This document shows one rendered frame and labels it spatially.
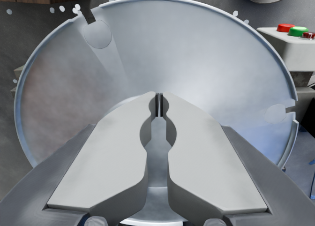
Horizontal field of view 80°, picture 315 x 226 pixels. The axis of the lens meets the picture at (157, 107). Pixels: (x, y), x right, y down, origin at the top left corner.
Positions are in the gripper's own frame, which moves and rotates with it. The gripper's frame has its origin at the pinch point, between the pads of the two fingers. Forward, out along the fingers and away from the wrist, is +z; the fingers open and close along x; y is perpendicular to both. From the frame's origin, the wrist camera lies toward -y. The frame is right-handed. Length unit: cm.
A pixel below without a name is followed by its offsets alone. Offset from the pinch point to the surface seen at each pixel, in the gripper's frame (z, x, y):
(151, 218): 4.2, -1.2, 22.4
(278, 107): 5.0, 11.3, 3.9
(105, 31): 5.3, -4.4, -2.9
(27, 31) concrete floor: 83, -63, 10
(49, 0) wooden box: 48, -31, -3
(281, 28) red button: 28.3, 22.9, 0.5
